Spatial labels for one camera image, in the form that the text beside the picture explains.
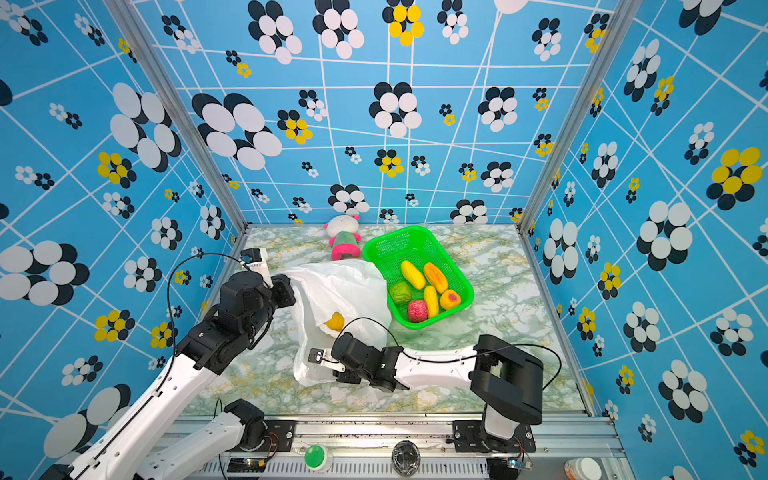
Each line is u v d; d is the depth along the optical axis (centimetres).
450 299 93
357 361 60
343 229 111
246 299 50
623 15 68
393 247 114
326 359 66
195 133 92
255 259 60
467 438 72
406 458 62
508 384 43
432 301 93
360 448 72
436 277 99
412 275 100
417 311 90
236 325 51
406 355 56
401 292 93
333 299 71
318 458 63
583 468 63
